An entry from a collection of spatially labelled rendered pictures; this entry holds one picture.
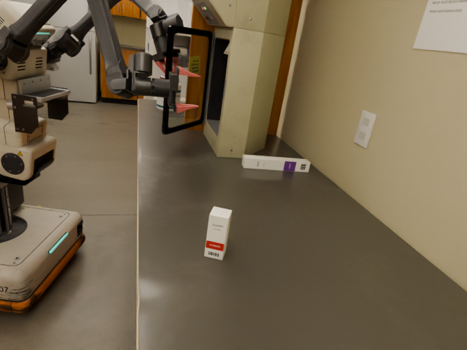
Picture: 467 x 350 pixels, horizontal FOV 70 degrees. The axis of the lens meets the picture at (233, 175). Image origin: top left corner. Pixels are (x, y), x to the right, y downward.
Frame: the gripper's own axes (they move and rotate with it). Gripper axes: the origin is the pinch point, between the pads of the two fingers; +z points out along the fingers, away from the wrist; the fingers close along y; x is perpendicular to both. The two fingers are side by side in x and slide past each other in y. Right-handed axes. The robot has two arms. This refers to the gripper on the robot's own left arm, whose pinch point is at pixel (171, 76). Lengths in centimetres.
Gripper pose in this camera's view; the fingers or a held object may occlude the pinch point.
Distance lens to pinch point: 139.7
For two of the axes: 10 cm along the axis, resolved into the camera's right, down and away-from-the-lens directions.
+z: 2.5, 9.5, 1.9
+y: -8.7, 1.4, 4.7
